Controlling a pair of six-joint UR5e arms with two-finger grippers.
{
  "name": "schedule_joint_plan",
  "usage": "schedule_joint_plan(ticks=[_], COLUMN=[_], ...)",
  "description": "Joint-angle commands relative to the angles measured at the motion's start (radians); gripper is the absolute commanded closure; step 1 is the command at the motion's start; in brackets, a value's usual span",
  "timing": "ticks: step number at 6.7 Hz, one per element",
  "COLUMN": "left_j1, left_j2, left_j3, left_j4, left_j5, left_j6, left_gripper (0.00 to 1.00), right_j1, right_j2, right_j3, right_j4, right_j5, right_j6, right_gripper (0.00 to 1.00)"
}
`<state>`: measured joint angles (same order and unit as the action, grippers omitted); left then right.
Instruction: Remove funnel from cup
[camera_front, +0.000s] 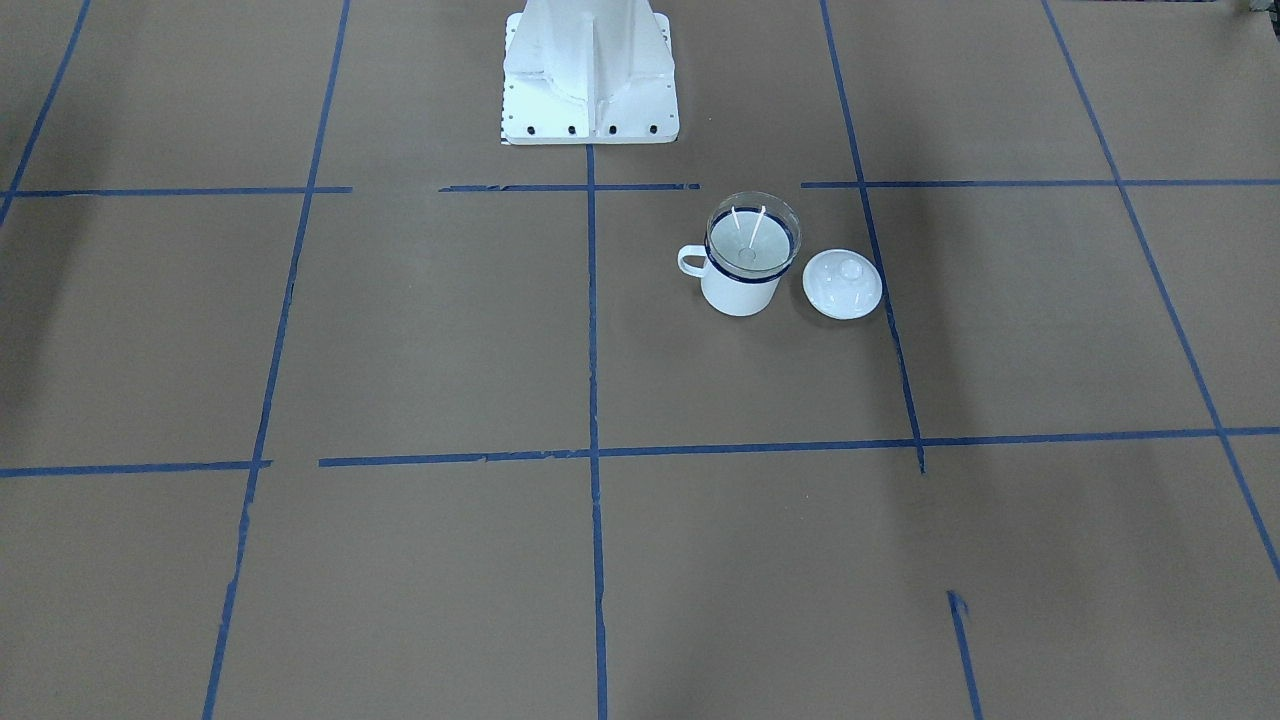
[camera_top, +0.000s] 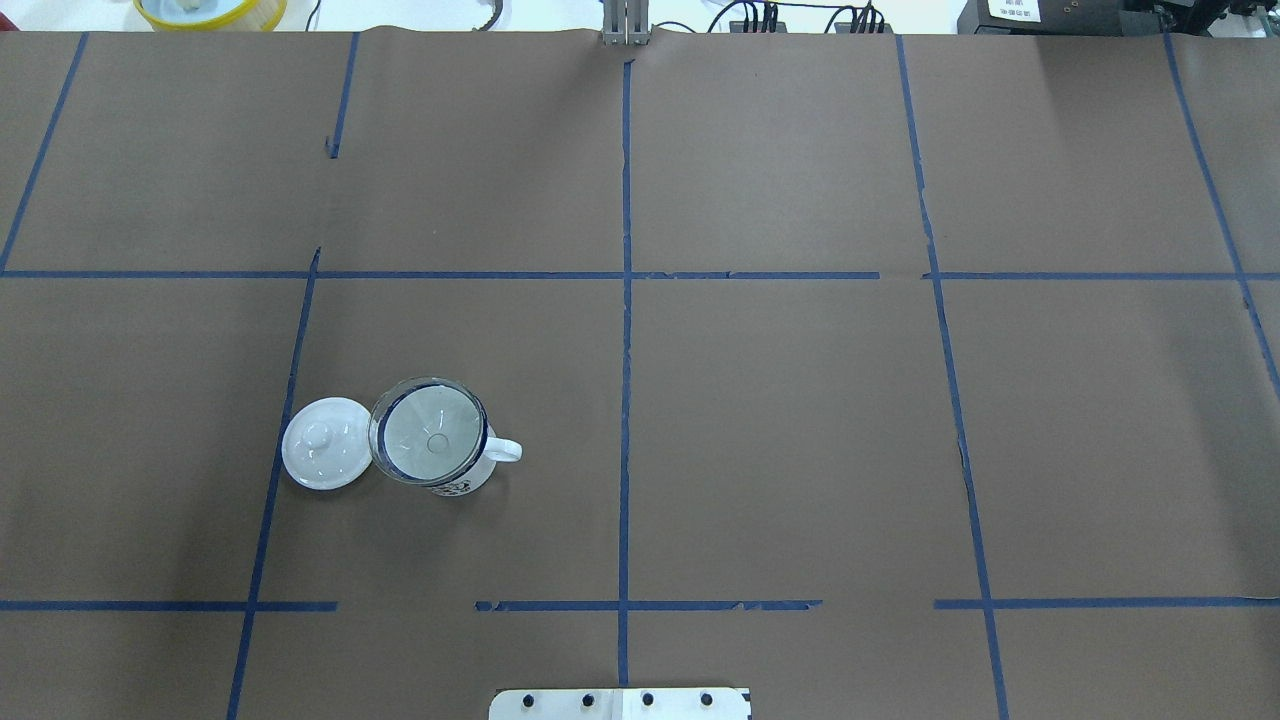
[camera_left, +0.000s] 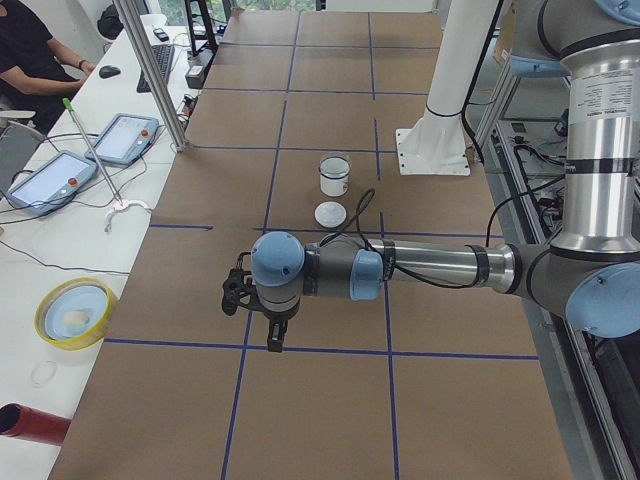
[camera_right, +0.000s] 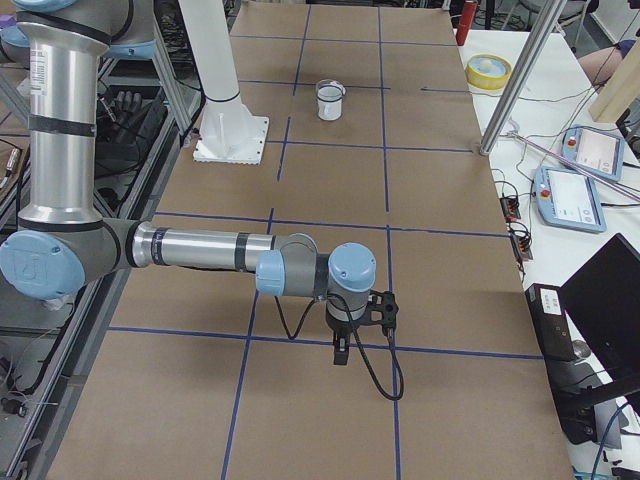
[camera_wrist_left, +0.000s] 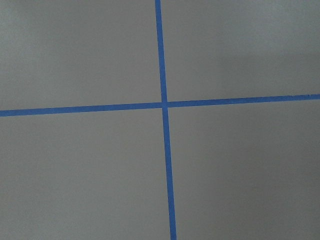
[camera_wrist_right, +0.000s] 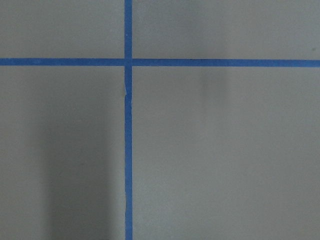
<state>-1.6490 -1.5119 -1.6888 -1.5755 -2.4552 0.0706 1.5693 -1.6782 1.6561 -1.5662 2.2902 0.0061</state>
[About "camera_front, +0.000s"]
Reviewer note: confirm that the white round lid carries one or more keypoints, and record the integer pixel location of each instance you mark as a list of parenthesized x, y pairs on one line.
[(842, 285)]

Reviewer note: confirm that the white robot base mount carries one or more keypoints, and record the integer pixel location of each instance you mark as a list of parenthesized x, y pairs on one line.
[(580, 72)]

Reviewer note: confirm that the white enamel mug blue rim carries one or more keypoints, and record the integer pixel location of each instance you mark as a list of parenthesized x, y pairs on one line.
[(724, 292)]

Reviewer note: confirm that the clear glass funnel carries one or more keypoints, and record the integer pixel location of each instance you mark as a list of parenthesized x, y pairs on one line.
[(753, 236)]

